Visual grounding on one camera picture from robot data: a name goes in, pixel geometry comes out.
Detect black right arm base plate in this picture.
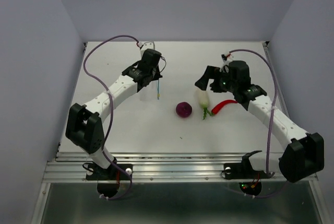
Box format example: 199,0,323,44
221,150,275,180

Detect purple red onion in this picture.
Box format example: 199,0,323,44
175,102,193,119

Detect clear zip top bag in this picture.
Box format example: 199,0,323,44
139,41,162,102

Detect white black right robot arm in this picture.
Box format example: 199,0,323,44
195,61,325,183

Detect red chili pepper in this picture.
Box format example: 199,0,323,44
211,100,237,116

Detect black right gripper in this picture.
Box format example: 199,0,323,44
195,65,238,93

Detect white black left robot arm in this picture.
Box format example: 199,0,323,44
65,49,162,179

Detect white daikon radish with leaves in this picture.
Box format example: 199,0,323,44
195,88,212,120

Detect aluminium front frame rails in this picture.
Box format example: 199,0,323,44
43,152,319,183

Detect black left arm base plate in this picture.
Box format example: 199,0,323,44
82,162,129,181

